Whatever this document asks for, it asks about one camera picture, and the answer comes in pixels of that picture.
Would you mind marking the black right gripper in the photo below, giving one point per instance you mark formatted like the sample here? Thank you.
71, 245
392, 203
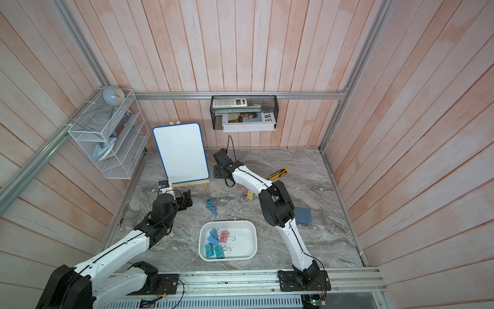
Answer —
215, 172

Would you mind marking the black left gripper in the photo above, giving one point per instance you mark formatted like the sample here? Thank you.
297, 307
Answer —
182, 205

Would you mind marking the small blue binder clip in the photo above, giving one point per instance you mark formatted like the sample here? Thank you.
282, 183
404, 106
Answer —
213, 241

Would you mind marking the large teal binder clip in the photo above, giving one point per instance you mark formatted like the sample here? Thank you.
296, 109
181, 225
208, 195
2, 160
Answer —
221, 250

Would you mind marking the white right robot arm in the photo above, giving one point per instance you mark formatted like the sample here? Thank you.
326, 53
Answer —
277, 208

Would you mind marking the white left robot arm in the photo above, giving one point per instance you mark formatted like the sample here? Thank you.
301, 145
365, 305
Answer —
92, 283

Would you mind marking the yellow binder clip near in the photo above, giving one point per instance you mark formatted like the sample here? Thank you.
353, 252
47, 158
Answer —
250, 196

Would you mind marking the white plastic storage box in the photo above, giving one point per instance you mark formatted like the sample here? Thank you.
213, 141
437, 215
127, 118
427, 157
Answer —
243, 248

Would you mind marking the blue teal clip pair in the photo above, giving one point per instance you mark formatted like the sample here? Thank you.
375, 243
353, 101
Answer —
211, 207

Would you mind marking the blue framed whiteboard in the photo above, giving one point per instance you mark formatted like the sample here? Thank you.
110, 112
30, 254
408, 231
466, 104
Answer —
161, 138

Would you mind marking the yellow black utility knife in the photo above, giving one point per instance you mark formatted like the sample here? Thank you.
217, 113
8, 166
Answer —
278, 174

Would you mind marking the white book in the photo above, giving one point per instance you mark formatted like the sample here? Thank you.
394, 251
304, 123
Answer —
248, 122

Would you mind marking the white calculator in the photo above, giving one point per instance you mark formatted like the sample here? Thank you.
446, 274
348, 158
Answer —
224, 103

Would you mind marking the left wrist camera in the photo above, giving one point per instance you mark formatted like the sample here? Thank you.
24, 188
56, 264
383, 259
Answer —
164, 186

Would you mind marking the black mesh wall basket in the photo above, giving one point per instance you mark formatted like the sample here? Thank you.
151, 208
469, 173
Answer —
256, 103

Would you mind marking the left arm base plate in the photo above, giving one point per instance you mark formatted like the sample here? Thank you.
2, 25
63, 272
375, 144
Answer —
159, 283

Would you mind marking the white wire shelf rack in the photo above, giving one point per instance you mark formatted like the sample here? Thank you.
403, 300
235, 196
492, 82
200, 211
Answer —
114, 139

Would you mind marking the aluminium rail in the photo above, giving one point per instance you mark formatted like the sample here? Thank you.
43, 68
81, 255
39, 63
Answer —
266, 282

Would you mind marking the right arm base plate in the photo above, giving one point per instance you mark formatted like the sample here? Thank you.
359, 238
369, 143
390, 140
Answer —
292, 281

